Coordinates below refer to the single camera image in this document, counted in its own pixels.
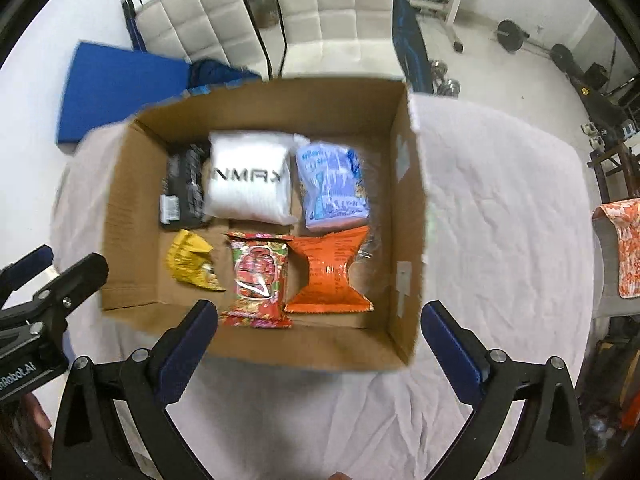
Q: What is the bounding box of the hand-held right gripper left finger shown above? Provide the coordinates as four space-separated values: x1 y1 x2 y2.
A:
50 300 219 480

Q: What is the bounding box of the black weight bench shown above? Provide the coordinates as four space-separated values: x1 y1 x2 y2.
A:
392 0 436 95

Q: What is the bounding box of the cardboard box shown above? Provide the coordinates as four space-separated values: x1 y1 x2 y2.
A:
100 77 428 373

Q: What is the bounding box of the short barbell with black plates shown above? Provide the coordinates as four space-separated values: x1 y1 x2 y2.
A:
495 19 581 73

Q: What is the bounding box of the person's left hand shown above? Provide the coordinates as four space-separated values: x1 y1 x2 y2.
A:
24 394 52 466

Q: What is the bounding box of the white padded chair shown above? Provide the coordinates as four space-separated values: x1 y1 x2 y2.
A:
122 0 273 81
265 0 401 81

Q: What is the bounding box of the white soft packet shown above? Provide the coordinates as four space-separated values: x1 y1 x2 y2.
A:
205 130 298 225

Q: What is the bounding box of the grey chair with orange towel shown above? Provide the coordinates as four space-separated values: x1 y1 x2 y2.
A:
592 199 640 298

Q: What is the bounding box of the red snack packet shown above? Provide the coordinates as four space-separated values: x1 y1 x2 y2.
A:
220 231 295 329

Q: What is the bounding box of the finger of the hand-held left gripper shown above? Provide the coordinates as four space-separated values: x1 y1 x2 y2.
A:
0 252 109 343
0 245 54 291

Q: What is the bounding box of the yellow snack packet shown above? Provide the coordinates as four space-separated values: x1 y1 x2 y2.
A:
167 229 226 292

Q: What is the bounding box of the blue tissue packet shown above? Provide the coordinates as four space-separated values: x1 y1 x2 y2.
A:
295 141 373 233

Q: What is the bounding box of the black box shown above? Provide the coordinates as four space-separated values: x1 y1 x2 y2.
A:
582 62 610 88

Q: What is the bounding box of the black packet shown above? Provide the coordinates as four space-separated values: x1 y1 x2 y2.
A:
159 142 213 231

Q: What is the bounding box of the dark wooden chair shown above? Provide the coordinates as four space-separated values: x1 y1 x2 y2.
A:
587 135 640 201

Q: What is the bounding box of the dark blue cloth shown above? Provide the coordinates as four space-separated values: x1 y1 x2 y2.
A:
187 58 263 96

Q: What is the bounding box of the orange snack packet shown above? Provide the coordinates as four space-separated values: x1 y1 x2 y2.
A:
284 225 375 313

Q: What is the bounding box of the pair of white shoes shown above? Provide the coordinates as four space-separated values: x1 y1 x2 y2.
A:
580 122 608 148

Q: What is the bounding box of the blue foam mat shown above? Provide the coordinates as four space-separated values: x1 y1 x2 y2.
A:
56 40 193 146

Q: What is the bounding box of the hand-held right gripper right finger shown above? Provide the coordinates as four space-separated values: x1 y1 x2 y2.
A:
421 300 586 480

